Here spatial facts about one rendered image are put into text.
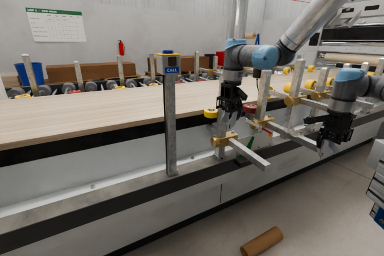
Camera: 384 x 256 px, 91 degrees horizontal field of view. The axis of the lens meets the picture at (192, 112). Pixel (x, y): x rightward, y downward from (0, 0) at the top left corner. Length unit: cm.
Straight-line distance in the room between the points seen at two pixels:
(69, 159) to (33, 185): 17
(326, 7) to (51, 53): 746
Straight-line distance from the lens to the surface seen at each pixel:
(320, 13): 71
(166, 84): 71
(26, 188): 110
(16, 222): 92
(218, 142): 92
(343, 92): 84
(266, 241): 153
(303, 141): 98
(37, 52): 771
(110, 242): 139
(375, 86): 86
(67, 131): 96
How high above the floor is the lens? 126
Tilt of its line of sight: 21 degrees down
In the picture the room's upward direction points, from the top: 1 degrees clockwise
